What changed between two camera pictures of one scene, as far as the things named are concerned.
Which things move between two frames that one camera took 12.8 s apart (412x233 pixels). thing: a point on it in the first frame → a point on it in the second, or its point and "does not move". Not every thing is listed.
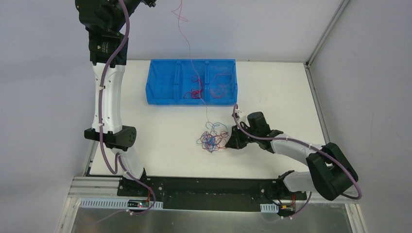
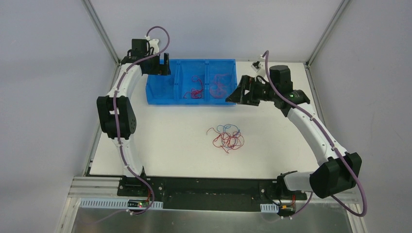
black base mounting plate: (202, 192) does not move
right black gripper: (238, 137) → (250, 91)
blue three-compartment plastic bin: (192, 81) does not move
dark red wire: (195, 94) does not move
